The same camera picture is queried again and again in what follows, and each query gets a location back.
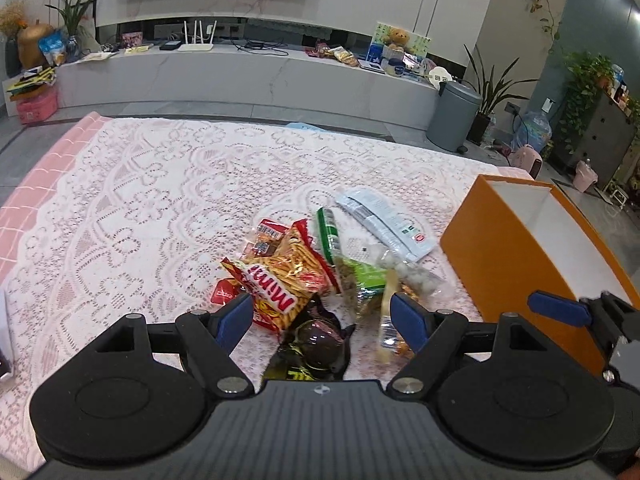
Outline white router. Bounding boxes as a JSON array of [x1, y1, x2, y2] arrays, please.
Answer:
[[177, 19, 218, 53]]

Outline blue water jug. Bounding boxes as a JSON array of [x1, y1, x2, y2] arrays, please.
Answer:
[[515, 110, 553, 153]]

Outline dark cabinet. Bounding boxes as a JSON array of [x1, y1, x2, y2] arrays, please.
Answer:
[[555, 90, 638, 191]]

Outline clear packet of white balls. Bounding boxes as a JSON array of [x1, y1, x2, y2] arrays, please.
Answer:
[[375, 245, 446, 297]]

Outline dark glossy snack packet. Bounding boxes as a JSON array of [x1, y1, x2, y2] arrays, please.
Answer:
[[260, 292, 357, 391]]

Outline pile of snack packets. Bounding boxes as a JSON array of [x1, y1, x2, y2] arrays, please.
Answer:
[[305, 44, 361, 68]]

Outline grey pedal trash can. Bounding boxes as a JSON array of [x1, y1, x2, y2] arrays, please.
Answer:
[[426, 80, 483, 153]]

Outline light green snack packet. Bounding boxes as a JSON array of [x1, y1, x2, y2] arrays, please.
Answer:
[[335, 255, 396, 318]]

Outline golden gourd vase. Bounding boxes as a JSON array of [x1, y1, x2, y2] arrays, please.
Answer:
[[17, 20, 56, 71]]

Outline pink basket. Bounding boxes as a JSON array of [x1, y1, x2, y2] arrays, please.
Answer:
[[16, 87, 60, 125]]

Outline stack of yellow black packets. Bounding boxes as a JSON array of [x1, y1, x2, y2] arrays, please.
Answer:
[[6, 65, 58, 101]]

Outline narrow green snack packet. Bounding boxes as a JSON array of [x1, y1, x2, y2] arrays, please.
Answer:
[[316, 206, 346, 267]]

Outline small red snack packet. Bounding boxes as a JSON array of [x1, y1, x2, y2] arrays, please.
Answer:
[[211, 277, 241, 306]]

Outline long-leaf plant in vase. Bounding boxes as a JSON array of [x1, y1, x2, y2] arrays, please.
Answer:
[[45, 0, 106, 61]]

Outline green picture board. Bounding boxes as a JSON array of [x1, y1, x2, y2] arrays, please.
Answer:
[[370, 21, 432, 68]]

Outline green ivy plant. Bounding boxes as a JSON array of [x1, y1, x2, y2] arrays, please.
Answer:
[[557, 50, 616, 151]]

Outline orange cardboard box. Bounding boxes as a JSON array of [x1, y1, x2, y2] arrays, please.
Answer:
[[440, 174, 640, 378]]

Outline red yellow stick snack packet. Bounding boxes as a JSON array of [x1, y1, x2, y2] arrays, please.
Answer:
[[221, 219, 341, 333]]

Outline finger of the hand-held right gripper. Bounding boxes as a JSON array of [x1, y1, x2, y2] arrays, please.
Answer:
[[527, 290, 640, 347]]

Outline loose papers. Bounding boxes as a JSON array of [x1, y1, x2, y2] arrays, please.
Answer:
[[75, 42, 153, 63]]

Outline dried flowers in dark vase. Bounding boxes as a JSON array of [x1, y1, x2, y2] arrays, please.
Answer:
[[0, 0, 28, 78]]

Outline white round object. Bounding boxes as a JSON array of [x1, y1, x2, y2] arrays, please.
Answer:
[[424, 66, 453, 92]]

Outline grey marble tv console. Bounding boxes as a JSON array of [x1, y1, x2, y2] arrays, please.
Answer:
[[55, 42, 451, 132]]

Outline black cables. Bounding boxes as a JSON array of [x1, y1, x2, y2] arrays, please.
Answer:
[[235, 40, 291, 55]]

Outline long white snack packet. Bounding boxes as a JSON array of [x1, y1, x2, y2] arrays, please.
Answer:
[[335, 186, 438, 263]]

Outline clear bag with green label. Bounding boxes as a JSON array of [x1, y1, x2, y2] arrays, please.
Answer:
[[375, 267, 416, 363]]

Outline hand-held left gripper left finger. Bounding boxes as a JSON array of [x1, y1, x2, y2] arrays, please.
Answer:
[[95, 292, 255, 395]]

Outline pink heater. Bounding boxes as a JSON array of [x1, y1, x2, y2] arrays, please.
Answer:
[[507, 144, 543, 181]]

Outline red barcode snack packet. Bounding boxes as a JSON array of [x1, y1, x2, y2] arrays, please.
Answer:
[[242, 217, 292, 261]]

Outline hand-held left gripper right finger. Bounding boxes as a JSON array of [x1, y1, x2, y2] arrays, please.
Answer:
[[390, 292, 545, 396]]

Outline pink checked cloth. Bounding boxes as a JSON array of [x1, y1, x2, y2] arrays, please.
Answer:
[[0, 112, 116, 281]]

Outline blue snack bag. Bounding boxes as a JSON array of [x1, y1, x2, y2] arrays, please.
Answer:
[[39, 32, 68, 67]]

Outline long-leaf potted plant black pot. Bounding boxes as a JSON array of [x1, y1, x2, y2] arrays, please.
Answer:
[[462, 42, 538, 146]]

